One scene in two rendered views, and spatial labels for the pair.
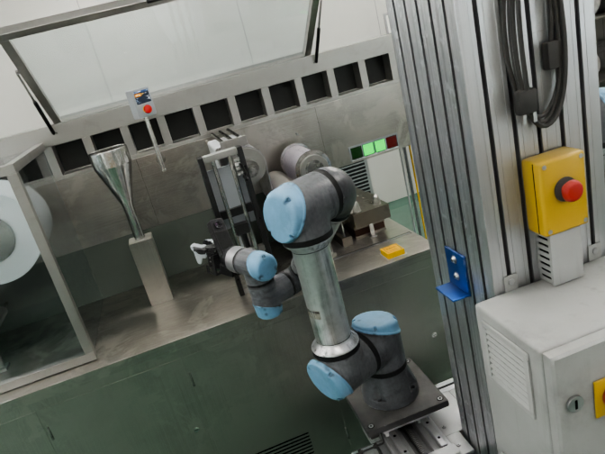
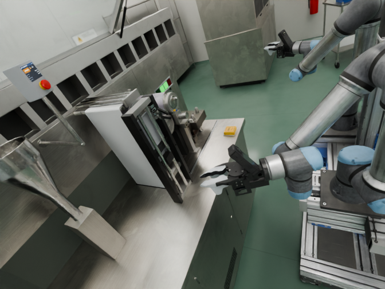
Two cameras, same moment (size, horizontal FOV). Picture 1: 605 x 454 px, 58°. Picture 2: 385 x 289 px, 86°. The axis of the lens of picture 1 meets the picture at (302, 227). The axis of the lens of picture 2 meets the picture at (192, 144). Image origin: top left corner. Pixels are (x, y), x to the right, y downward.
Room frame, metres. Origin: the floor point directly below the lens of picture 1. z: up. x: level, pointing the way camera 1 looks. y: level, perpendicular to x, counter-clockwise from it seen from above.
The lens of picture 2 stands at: (1.22, 0.62, 1.72)
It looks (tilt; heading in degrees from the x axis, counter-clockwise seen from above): 35 degrees down; 319
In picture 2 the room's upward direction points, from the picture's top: 23 degrees counter-clockwise
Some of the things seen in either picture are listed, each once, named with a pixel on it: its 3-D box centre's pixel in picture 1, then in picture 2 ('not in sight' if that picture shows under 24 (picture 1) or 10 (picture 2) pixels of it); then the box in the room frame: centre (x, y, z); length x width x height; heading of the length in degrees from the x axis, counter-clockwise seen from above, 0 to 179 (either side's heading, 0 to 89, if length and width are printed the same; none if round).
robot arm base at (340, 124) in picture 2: not in sight; (344, 116); (1.30, -0.60, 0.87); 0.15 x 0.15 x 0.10
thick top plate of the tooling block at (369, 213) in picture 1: (354, 204); (177, 120); (2.28, -0.25, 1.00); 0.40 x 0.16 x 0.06; 12
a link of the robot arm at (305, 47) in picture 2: not in sight; (310, 47); (1.52, -0.80, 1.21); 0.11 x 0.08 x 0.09; 165
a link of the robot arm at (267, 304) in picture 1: (269, 294); (297, 178); (1.36, 0.13, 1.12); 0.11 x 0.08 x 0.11; 126
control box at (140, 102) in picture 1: (141, 103); (32, 79); (2.00, 0.44, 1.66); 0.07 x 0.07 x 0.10; 38
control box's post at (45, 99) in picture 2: (155, 143); (63, 121); (2.00, 0.44, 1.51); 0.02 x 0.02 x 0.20
